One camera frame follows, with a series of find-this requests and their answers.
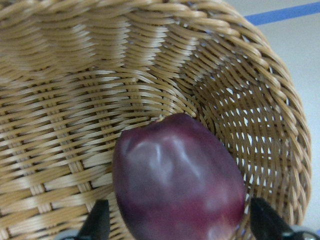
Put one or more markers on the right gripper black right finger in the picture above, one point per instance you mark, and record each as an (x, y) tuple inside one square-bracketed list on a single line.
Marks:
[(266, 224)]

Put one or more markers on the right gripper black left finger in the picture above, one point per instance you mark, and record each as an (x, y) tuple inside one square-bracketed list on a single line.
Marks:
[(97, 223)]

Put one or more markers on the dark red apple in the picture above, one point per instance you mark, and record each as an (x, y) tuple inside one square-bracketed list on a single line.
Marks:
[(174, 180)]

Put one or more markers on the wicker basket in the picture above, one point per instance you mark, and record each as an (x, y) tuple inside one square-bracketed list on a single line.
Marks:
[(75, 73)]

